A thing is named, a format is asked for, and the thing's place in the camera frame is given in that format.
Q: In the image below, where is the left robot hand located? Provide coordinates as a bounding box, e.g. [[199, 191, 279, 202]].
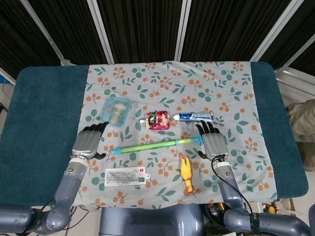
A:
[[71, 121, 110, 160]]

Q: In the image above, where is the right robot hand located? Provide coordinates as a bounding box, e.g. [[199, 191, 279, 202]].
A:
[[195, 120, 230, 159]]

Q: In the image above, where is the green and blue stick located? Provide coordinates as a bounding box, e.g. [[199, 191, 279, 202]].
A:
[[110, 138, 205, 155]]

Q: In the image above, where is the blue white toothpaste tube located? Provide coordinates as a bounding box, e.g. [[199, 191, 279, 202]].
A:
[[173, 111, 215, 123]]

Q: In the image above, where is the yellow rubber chicken toy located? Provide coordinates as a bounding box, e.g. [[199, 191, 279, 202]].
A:
[[180, 155, 194, 193]]

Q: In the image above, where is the clear blue plastic box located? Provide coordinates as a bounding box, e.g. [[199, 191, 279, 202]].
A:
[[99, 95, 134, 128]]

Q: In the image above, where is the teal table cover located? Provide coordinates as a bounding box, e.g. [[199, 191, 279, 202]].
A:
[[0, 61, 309, 207]]

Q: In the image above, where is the white packaged ruler set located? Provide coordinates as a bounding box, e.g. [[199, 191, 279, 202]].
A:
[[104, 167, 151, 188]]

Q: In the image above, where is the red crumpled drink pouch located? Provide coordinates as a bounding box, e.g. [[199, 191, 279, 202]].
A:
[[139, 110, 172, 131]]

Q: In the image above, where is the floral patterned cloth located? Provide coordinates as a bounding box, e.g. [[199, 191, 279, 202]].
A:
[[65, 60, 278, 207]]

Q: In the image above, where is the beige crumpled bag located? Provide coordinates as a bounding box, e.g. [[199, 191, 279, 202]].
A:
[[284, 99, 315, 143]]

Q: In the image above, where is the blue grey robot torso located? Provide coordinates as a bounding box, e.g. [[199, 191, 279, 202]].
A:
[[98, 204, 205, 236]]

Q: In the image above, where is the black folding screen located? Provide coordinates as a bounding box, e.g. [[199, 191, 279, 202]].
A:
[[0, 0, 315, 79]]

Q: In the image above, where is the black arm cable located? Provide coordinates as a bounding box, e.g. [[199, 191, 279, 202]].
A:
[[211, 154, 255, 214]]

